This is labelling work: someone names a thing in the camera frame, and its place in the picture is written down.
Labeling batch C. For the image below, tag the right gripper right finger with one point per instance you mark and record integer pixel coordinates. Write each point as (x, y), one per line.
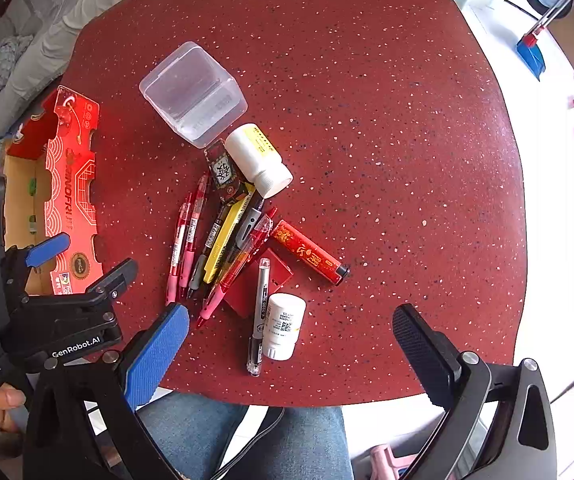
(431, 355)

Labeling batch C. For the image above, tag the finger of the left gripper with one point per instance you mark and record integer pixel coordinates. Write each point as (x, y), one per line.
(114, 283)
(50, 248)

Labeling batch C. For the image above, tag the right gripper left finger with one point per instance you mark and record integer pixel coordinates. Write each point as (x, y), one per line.
(147, 357)

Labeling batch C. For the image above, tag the red gel pen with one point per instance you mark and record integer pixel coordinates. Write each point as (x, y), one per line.
(173, 277)
(189, 249)

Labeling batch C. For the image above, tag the black clear gel pen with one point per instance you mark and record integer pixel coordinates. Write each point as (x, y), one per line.
(254, 358)

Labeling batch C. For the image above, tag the yellow utility blade case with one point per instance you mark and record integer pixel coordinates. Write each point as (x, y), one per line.
(232, 218)

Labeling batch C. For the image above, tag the small white pill bottle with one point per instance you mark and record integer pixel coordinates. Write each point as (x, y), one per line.
(282, 326)

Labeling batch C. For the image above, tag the grey marker pen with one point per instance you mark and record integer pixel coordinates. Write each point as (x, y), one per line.
(242, 230)

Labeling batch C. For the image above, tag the red transparent pen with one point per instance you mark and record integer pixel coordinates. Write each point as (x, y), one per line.
(257, 237)

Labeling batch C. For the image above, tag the red lighter tube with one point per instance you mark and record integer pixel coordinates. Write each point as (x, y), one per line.
(310, 253)

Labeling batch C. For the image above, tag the white bottle yellow label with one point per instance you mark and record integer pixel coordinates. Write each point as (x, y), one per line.
(258, 160)

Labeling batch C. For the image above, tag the clear plastic container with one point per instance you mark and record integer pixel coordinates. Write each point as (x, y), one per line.
(194, 94)

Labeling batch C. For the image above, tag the red cardboard fruit box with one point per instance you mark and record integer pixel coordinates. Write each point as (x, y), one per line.
(48, 168)

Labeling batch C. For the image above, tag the grey covered sofa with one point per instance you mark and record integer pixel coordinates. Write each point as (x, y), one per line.
(42, 35)

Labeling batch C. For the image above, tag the blue dustpan with broom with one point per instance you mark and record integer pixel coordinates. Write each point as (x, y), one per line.
(527, 48)

